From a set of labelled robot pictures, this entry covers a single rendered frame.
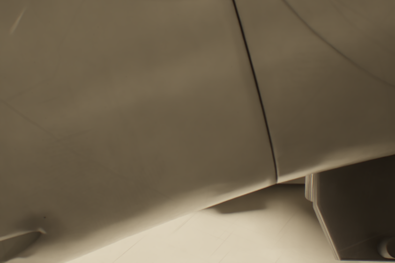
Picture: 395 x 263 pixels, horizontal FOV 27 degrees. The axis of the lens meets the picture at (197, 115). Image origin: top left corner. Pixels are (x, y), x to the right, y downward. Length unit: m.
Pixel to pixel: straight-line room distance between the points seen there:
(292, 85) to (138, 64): 0.03
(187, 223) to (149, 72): 0.47
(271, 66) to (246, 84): 0.01
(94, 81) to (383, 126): 0.07
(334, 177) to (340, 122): 0.17
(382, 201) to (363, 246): 0.02
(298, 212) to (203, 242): 0.10
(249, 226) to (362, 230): 0.28
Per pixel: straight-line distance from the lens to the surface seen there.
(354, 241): 0.36
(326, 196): 0.36
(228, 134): 0.18
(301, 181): 0.71
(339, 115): 0.18
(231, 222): 0.64
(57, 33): 0.17
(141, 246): 0.60
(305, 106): 0.18
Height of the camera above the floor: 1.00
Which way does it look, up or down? 16 degrees down
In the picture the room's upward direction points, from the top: straight up
